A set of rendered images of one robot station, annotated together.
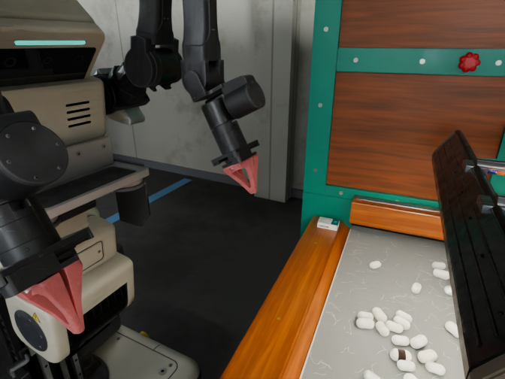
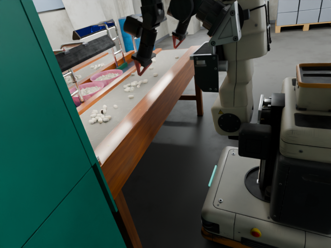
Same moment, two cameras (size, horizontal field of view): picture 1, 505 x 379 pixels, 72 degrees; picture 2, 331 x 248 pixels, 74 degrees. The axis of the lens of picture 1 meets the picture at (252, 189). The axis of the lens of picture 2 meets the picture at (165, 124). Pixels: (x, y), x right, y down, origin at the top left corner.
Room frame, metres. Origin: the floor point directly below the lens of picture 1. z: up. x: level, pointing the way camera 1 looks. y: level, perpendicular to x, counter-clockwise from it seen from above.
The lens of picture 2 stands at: (1.60, 0.10, 1.29)
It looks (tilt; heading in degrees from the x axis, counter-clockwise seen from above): 31 degrees down; 182
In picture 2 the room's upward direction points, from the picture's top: 10 degrees counter-clockwise
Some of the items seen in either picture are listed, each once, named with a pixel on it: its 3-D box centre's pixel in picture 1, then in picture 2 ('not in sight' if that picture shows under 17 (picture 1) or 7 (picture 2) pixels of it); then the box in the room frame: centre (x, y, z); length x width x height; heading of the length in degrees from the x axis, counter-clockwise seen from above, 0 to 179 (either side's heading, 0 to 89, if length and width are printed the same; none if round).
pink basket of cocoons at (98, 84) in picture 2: not in sight; (87, 94); (0.08, -0.47, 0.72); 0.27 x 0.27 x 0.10
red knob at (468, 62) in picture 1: (469, 62); not in sight; (0.86, -0.51, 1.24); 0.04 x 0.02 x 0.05; 67
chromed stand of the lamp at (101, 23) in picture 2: not in sight; (109, 46); (-0.64, -0.37, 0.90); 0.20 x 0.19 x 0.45; 157
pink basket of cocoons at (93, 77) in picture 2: not in sight; (108, 80); (-0.17, -0.36, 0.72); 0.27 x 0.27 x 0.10
